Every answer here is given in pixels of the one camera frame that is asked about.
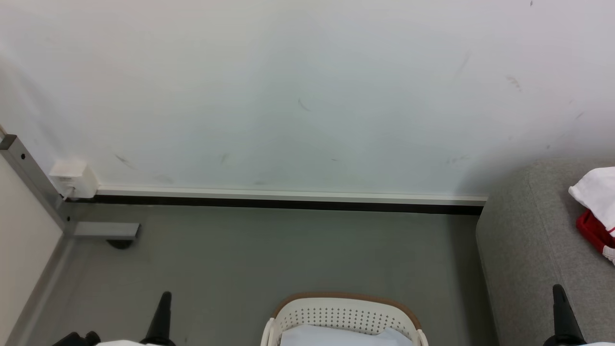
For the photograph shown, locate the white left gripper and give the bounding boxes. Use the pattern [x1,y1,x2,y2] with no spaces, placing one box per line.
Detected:
[94,291,177,346]

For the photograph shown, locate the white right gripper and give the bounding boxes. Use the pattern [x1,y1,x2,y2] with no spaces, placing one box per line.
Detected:
[542,284,615,346]

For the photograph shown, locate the red garment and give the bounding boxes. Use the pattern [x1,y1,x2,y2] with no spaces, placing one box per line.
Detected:
[568,166,615,266]

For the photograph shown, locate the grey fabric sofa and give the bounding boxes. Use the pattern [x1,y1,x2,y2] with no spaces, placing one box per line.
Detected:
[475,158,615,346]

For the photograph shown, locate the beige partition panel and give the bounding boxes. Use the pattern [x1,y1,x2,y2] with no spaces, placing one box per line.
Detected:
[0,156,64,339]

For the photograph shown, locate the white and black baseboard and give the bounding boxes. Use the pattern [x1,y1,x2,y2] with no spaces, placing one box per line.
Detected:
[79,185,489,216]

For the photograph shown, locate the pale blue cloth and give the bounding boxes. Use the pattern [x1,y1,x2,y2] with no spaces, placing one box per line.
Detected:
[280,324,414,346]

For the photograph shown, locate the white perforated laundry basket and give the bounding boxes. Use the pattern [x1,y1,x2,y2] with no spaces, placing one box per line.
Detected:
[260,291,430,346]

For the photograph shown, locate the grey metal table leg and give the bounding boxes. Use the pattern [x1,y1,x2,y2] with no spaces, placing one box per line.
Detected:
[0,134,141,241]

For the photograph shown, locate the white wall socket box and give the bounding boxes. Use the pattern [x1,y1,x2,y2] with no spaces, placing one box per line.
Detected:
[49,158,99,200]

